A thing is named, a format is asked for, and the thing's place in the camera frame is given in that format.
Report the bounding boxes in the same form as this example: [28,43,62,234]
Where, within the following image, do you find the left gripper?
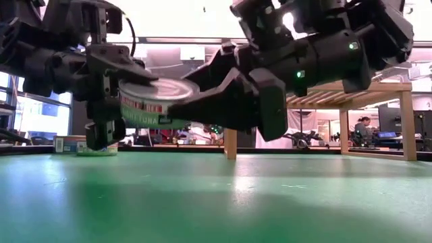
[42,0,160,152]

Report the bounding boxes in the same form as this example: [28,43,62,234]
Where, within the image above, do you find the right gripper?
[167,42,294,142]

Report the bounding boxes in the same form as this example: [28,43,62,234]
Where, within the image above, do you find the silver-lid tuna can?
[76,140,119,157]
[117,77,200,131]

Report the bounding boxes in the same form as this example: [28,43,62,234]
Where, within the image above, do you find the gold-lid seafood can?
[53,134,88,155]

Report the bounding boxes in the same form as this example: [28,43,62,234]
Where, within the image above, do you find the wooden slatted shelf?
[223,80,419,162]

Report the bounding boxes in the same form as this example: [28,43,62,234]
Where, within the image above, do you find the green table mat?
[0,151,432,243]

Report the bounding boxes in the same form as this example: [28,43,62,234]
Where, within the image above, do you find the person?
[353,115,374,144]

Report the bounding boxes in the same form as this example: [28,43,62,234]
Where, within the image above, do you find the black background monitor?
[377,105,403,134]

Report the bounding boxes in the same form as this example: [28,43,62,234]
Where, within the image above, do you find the black aluminium table frame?
[0,144,432,162]

